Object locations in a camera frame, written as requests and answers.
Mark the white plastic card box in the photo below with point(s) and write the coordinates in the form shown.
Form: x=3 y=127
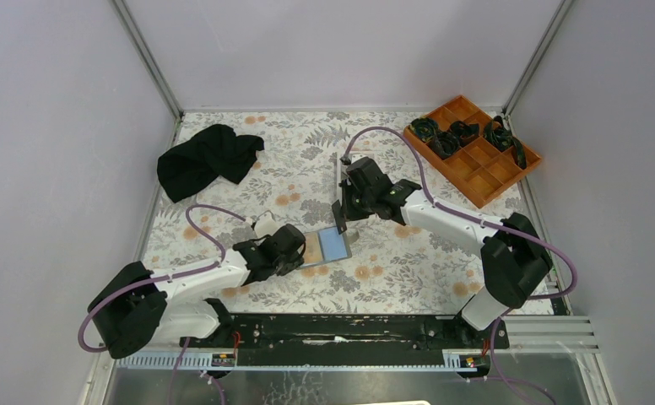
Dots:
x=338 y=181

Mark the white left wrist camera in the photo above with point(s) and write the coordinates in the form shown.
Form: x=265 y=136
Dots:
x=265 y=225

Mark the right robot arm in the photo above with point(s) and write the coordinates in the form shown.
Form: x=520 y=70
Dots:
x=513 y=261

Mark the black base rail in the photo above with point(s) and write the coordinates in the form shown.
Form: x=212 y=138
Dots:
x=286 y=340

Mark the dark blue rolled tie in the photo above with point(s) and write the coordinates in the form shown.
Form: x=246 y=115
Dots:
x=446 y=143

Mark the orange wooden divider tray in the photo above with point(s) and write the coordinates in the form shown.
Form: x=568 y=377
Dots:
x=478 y=170

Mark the grey blue card holder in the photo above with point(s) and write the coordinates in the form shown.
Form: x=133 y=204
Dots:
x=335 y=247

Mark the black credit card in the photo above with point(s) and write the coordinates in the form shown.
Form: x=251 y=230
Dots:
x=339 y=217

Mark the black cloth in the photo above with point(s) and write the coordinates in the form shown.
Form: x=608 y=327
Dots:
x=216 y=151

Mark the green yellow rolled tie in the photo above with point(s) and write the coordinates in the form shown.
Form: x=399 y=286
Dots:
x=424 y=128

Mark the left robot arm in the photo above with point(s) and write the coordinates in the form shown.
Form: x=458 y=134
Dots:
x=139 y=307

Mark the gold credit card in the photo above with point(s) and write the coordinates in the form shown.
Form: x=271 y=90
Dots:
x=313 y=252

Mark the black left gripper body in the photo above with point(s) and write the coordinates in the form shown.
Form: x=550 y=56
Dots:
x=287 y=266

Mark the floral table mat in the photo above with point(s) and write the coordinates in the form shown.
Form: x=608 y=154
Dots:
x=394 y=268

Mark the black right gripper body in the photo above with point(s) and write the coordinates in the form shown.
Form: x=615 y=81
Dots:
x=356 y=205

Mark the black orange rolled tie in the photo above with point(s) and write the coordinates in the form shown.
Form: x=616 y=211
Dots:
x=502 y=138

